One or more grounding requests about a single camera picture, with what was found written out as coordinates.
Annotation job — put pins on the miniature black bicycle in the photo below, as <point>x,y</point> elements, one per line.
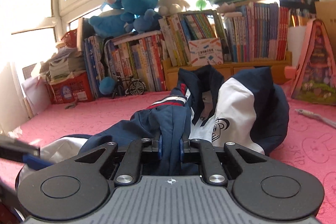
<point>130,86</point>

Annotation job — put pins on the blue Doraemon plush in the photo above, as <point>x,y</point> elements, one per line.
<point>138,15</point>

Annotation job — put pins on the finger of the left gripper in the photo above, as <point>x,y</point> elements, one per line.
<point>18,151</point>

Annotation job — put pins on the left row of books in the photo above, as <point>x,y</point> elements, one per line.
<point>140,56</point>

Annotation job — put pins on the small grey clip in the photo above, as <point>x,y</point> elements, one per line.
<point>71,105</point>

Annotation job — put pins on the stack of papers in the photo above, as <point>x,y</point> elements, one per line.
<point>62,64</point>

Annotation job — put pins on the white pencil print box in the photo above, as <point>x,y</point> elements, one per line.
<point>206,52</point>

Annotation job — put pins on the navy and white jacket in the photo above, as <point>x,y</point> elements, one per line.
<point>247,108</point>

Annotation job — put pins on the middle row of books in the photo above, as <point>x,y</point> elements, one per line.
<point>180,28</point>

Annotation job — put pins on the blue whale plush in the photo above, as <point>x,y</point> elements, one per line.
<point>111,23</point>

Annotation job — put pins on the red mesh basket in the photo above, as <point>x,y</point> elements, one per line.
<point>70,39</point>

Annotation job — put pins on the wooden desk organizer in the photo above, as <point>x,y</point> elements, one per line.
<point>229,69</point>

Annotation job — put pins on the pink triangular toy house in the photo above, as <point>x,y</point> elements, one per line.
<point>313,79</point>

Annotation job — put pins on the row of books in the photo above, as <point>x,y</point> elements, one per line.
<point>140,56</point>
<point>180,28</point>
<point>257,31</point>

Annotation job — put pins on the brown cardboard box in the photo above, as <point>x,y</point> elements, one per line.
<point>326,11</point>

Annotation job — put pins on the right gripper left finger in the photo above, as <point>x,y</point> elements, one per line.
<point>131,158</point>

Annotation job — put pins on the red plastic crate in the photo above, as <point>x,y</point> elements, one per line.
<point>73,89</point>

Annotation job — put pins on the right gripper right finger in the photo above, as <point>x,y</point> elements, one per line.
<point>202,153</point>

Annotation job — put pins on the right row of books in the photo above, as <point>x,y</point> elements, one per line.
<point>257,31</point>

